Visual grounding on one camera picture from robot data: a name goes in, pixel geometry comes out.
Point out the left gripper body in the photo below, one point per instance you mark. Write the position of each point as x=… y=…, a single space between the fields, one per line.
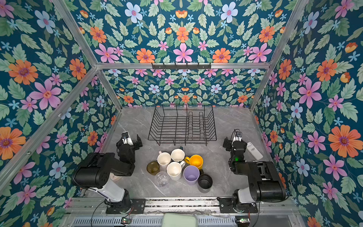
x=136 y=142

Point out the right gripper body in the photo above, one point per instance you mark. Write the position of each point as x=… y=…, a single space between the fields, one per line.
x=228 y=143

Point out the yellow mug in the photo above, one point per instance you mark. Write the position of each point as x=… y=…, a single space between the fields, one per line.
x=195 y=160

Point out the black mug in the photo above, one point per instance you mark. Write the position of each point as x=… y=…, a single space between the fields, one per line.
x=205 y=181

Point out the lilac plastic cup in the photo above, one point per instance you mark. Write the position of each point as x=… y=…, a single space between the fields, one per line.
x=191 y=174

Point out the green mug white inside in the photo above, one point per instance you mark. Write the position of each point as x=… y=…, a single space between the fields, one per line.
x=178 y=154

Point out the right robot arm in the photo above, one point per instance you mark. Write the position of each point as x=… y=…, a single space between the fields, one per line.
x=264 y=183

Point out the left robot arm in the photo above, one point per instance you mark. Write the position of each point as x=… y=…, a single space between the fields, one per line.
x=94 y=174

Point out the white remote control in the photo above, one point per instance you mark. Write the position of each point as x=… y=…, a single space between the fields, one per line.
x=254 y=151

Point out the pink round clock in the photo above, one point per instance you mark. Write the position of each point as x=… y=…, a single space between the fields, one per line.
x=114 y=177

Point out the olive glass cup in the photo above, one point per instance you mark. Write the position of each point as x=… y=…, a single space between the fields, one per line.
x=153 y=168

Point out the white mug rear left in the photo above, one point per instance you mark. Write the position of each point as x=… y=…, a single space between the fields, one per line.
x=163 y=159

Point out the clear glass cup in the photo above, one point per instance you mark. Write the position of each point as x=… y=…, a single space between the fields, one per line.
x=162 y=179

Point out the white mug front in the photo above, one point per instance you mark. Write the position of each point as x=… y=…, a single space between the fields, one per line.
x=174 y=170

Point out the green cloth pad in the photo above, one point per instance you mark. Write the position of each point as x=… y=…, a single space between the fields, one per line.
x=179 y=220

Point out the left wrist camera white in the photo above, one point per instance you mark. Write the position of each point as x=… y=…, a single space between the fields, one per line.
x=126 y=139

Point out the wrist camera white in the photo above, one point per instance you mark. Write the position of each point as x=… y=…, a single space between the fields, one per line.
x=237 y=136
x=126 y=139

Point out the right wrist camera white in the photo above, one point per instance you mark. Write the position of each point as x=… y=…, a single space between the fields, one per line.
x=237 y=136

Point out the black wire dish rack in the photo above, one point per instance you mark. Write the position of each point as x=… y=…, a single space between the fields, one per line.
x=190 y=124

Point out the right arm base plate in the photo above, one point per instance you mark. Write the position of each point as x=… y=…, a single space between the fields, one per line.
x=231 y=205

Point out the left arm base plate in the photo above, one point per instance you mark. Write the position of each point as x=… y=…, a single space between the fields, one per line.
x=126 y=206

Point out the black wall hook rail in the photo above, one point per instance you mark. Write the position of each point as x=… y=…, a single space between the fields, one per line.
x=181 y=66

